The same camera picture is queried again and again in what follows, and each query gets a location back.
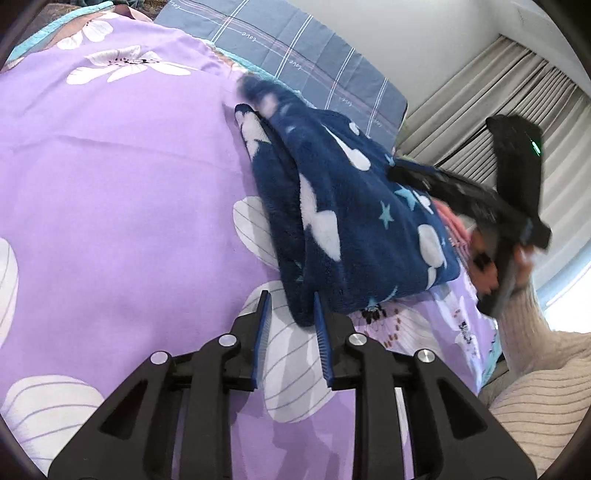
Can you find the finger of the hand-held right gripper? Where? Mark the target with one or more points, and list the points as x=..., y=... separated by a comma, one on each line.
x=415, y=175

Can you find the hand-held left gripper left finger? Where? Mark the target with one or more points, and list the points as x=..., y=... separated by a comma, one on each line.
x=263, y=332

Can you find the stack of pink clothes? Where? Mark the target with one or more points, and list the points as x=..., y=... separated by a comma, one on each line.
x=450, y=217

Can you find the navy star-print fleece jacket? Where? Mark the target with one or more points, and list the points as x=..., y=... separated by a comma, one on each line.
x=360, y=217

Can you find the purple floral bedsheet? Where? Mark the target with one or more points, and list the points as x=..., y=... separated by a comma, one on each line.
x=115, y=184

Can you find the person's cream knit sweater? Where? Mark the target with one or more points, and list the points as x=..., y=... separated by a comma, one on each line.
x=540, y=415

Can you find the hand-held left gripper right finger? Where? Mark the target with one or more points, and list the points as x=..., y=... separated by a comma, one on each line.
x=323, y=341

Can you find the blue plaid pillow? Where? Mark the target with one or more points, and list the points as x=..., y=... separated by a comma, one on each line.
x=295, y=50

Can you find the person's right forearm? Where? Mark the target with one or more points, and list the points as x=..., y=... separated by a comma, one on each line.
x=531, y=323

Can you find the person's right hand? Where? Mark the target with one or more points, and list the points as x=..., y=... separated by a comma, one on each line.
x=525, y=267

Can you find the grey pleated curtain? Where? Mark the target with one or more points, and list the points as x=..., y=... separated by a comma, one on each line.
x=568, y=138

